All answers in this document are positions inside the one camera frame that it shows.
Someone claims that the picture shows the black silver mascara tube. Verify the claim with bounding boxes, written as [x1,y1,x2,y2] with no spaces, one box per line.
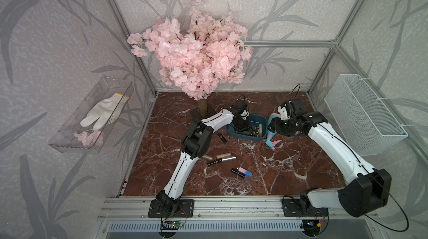
[207,156,236,167]

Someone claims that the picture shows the circuit board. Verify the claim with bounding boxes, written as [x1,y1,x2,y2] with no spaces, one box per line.
[302,220,325,232]
[160,221,186,230]

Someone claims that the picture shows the clear acrylic wall tray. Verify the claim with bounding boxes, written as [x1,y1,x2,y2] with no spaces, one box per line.
[48,76,134,154]

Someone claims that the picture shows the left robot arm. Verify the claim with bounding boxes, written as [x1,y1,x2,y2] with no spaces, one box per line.
[156,99,252,215]

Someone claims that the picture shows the white work glove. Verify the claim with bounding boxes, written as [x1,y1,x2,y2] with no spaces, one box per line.
[80,93,129,130]

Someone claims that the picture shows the pink cherry blossom tree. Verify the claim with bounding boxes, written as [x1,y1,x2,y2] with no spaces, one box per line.
[127,7,253,118]

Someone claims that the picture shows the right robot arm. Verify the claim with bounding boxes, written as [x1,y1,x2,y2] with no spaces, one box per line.
[265,99,392,217]

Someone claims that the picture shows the white wire mesh basket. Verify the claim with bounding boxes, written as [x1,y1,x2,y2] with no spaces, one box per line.
[324,74,408,156]

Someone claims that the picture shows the aluminium front rail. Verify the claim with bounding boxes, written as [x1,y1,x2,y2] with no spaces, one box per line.
[96,195,380,222]

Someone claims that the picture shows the beige lipstick tube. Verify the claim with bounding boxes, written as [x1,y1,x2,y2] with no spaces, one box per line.
[216,153,232,159]

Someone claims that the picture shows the pink blue gradient lipstick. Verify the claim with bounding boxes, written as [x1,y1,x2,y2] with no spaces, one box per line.
[238,167,253,177]

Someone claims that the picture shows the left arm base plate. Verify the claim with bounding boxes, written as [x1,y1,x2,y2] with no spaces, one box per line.
[148,200,195,218]

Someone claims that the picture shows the pink flower sprig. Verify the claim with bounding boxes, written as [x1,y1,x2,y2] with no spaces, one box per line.
[74,130,104,148]

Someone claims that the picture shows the right circuit board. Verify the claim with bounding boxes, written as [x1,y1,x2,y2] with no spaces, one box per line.
[302,220,325,232]

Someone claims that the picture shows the left circuit board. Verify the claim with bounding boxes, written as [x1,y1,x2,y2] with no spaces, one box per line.
[160,221,186,230]

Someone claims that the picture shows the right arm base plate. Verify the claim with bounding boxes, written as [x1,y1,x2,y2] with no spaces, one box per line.
[282,196,329,220]

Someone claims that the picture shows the teal plastic storage box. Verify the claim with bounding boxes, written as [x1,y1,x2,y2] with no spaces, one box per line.
[226,114,268,142]

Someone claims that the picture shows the black gold square lipstick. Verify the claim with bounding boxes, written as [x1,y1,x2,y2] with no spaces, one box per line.
[253,127,259,137]

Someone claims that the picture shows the small black lipstick tube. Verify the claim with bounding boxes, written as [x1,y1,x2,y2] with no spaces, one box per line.
[217,133,227,144]

